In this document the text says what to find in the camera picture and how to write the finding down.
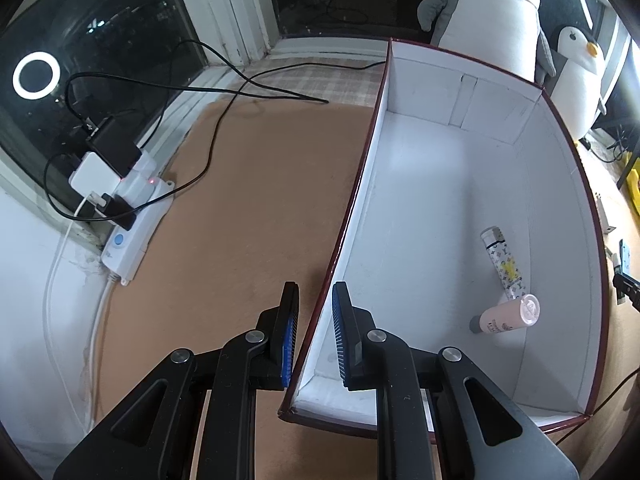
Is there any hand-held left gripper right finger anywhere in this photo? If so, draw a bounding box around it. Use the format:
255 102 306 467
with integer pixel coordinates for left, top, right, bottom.
331 281 581 480

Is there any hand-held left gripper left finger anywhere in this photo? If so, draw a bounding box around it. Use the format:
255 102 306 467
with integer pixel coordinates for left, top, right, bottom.
52 281 301 480

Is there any patterned white lighter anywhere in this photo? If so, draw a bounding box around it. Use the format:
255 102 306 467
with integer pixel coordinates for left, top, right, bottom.
481 226 528 302

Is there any pink bottle with grey cap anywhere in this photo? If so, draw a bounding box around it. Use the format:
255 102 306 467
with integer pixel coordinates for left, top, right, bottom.
470 294 542 335

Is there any white box with red rim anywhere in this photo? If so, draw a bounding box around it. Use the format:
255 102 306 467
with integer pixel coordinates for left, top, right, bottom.
277 37 608 440

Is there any yellow fruit bowl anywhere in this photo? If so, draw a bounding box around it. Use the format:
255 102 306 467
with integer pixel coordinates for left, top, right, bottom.
625 157 640 211

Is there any black metal stand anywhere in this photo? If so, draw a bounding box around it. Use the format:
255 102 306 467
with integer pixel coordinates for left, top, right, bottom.
619 154 640 192

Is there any brown mat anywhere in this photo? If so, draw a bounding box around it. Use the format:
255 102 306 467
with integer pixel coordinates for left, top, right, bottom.
90 97 381 480

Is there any small penguin plush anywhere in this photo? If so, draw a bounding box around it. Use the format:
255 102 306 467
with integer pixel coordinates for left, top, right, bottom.
550 26 608 141

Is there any white power strip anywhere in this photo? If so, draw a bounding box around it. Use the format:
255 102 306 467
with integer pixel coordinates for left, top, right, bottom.
100 157 176 286

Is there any black plug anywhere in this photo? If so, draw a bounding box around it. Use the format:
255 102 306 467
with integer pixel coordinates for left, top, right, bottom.
97 192 137 231

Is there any plaid cloth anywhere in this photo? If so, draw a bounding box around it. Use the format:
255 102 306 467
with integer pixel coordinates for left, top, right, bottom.
210 62 388 108

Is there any white power adapter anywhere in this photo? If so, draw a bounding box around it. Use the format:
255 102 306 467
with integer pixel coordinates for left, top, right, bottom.
69 152 126 198

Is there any black power adapter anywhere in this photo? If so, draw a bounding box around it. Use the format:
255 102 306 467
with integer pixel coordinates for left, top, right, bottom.
84 116 142 177

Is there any large penguin plush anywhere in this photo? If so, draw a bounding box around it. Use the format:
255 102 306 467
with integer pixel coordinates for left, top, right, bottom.
417 0 556 86

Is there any grey metal bracket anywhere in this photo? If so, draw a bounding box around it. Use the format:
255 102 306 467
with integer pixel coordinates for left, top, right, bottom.
595 192 614 233

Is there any thin dark cable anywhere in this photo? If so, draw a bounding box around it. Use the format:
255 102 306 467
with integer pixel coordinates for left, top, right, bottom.
554 371 640 443

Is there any white power strip cord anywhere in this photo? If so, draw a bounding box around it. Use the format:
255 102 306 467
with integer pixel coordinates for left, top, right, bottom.
89 275 118 426

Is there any thin white cable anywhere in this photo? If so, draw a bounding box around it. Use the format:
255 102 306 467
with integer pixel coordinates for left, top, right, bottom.
42 191 106 431

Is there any black cable with loose end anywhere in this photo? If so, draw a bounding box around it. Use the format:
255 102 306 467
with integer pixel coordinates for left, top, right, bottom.
137 40 331 151

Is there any long black cable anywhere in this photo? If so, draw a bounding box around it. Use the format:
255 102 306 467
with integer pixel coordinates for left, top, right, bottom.
65 60 388 211

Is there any looped black cable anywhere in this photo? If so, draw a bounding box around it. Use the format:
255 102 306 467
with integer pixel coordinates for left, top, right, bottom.
43 154 126 223

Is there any white window frame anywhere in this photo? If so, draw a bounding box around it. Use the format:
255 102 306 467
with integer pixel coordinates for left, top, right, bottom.
170 0 281 66

